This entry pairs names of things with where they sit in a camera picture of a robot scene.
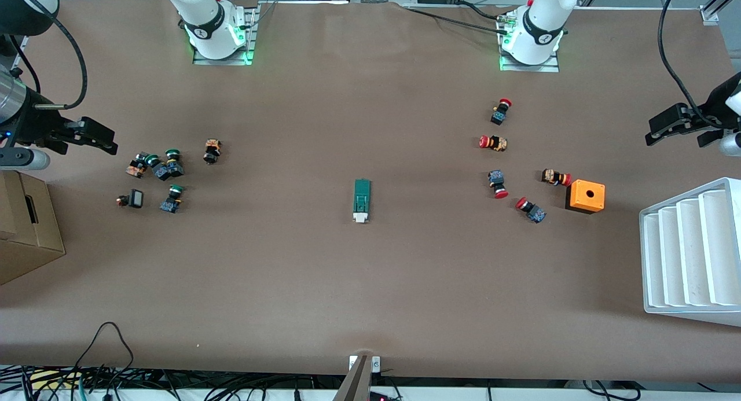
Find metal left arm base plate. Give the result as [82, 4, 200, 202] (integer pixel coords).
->
[499, 10, 561, 73]

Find white stepped plastic rack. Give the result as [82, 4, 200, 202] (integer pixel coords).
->
[639, 177, 741, 328]

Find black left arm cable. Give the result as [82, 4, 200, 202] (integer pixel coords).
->
[659, 0, 741, 130]

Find red button blue body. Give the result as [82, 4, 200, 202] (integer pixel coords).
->
[490, 98, 513, 126]
[487, 170, 509, 200]
[515, 196, 547, 224]

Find aluminium camera post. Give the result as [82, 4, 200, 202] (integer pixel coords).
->
[332, 355, 383, 401]

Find black looped cable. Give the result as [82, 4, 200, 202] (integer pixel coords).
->
[74, 322, 135, 385]

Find black cable on table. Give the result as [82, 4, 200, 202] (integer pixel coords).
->
[404, 5, 517, 30]

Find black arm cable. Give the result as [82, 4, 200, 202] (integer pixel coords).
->
[10, 0, 89, 110]
[659, 0, 741, 130]

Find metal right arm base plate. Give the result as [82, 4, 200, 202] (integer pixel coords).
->
[193, 1, 259, 66]

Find green button blue body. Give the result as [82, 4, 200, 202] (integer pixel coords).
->
[164, 149, 185, 178]
[145, 154, 171, 182]
[160, 184, 186, 214]

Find orange button enclosure box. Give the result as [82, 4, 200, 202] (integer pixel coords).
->
[566, 179, 606, 215]

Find green load switch white handle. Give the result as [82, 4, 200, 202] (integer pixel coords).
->
[353, 179, 372, 224]

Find brown cardboard box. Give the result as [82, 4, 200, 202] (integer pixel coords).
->
[0, 165, 66, 286]

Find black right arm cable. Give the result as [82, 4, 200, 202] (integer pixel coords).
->
[10, 0, 89, 110]

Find aluminium frame profile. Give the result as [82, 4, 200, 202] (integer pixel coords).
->
[699, 0, 741, 25]

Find black cable tangle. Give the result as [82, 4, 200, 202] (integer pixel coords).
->
[0, 363, 325, 401]

